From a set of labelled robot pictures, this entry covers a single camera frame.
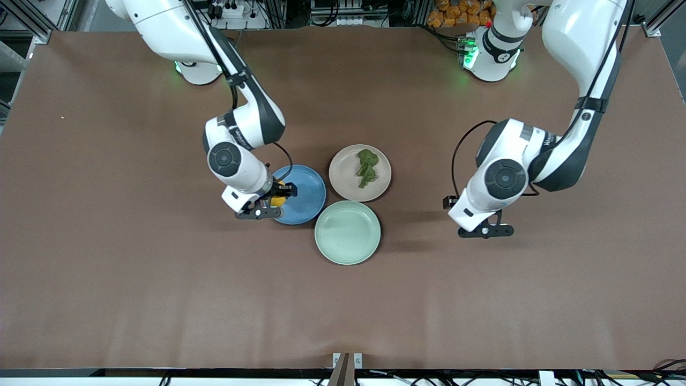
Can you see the yellow lemon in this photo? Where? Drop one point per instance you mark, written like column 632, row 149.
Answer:
column 277, row 201

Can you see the green lettuce leaf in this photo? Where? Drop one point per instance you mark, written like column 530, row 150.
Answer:
column 367, row 166

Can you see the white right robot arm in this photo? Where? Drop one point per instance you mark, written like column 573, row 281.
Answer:
column 171, row 27

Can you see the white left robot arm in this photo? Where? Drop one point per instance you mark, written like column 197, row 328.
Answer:
column 579, row 37

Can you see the blue plate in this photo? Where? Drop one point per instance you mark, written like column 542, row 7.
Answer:
column 303, row 195

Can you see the beige plate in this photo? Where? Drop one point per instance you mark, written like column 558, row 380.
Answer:
column 348, row 179

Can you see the pale green plate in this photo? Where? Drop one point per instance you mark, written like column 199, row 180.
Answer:
column 348, row 232

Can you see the white power strip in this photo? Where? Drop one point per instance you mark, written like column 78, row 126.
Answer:
column 241, row 13

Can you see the grey electronics box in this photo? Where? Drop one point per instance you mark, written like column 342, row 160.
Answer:
column 348, row 10

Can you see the bag of orange items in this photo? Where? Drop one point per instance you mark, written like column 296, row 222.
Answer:
column 461, row 12

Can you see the metal table edge bracket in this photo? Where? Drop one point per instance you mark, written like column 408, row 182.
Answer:
column 347, row 364

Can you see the aluminium frame profile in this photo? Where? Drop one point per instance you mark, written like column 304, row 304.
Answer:
column 32, row 19
column 656, row 21

